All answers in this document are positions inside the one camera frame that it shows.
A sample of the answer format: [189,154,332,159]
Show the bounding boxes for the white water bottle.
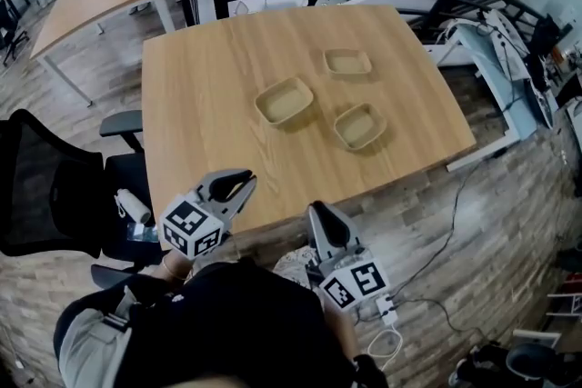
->
[113,188,152,224]

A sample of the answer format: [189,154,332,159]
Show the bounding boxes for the black swivel chair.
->
[0,0,31,67]

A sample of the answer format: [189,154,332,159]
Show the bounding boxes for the person's grey trousers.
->
[56,299,137,388]

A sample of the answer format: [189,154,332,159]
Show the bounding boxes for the white power strip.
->
[375,294,399,326]

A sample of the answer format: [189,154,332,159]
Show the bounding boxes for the pale blue desk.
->
[436,8,560,172]

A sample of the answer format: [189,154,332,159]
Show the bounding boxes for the person's black top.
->
[52,261,387,388]

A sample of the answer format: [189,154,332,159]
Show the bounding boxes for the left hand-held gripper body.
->
[158,190,229,261]

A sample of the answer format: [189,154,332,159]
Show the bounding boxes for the thin gold bracelet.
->
[161,258,188,282]

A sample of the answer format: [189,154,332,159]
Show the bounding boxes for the white cable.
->
[366,324,405,372]

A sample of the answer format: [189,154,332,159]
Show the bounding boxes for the person's left forearm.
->
[158,247,196,283]

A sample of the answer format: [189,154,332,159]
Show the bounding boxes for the black mesh office chair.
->
[0,108,158,287]

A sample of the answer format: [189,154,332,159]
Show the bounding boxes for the black cable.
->
[390,158,483,301]

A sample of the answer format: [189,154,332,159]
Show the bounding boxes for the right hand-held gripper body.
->
[313,247,391,313]

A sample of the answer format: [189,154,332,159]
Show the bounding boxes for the person's right forearm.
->
[317,290,360,360]

